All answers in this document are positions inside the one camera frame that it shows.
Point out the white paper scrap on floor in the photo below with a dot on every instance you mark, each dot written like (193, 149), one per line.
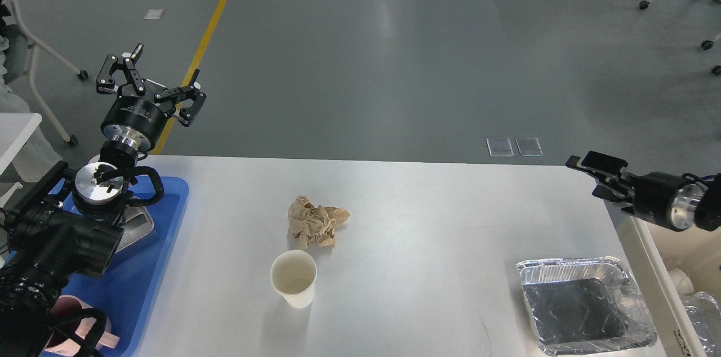
(153, 14)

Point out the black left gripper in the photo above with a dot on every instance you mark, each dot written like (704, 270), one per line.
(135, 117)

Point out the white waste bin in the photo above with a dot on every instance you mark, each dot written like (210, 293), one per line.
(678, 275)

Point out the white side table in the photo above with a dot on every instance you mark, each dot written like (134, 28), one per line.
(16, 128)

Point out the clear floor plate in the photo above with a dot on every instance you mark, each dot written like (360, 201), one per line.
(529, 147)
(500, 147)

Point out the stainless steel square dish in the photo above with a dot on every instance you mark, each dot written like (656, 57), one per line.
(137, 224)

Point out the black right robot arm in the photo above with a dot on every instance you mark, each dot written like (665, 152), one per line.
(710, 206)

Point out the grey office chair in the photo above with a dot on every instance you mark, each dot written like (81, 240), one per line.
(23, 57)

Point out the pink ribbed mug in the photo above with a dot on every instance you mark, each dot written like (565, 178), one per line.
(60, 343)

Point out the blue plastic tray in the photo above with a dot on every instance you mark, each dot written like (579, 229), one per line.
(126, 290)

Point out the white paper cup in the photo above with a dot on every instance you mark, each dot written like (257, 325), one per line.
(293, 275)

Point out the clear floor plate right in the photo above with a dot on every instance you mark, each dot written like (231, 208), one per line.
(529, 147)

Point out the black caster wheel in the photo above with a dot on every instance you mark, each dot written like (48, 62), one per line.
(708, 44)

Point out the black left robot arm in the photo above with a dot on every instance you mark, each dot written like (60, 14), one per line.
(72, 221)

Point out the crumpled brown paper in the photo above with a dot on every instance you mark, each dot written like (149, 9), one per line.
(310, 224)

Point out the clear floor plate left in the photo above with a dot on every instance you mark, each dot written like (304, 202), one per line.
(500, 147)

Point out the aluminium foil tray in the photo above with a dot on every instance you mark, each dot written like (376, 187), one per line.
(585, 306)

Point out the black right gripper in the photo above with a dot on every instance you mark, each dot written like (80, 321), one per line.
(669, 201)

